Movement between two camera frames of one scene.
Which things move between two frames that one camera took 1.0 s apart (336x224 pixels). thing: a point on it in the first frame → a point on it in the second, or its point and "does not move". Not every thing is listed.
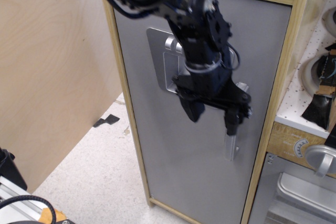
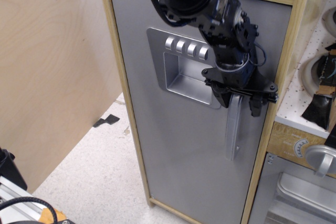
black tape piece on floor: [110, 119] does not move
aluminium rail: [18, 211] does not move
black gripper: [211, 83] → [246, 78]
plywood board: [59, 72] does not move
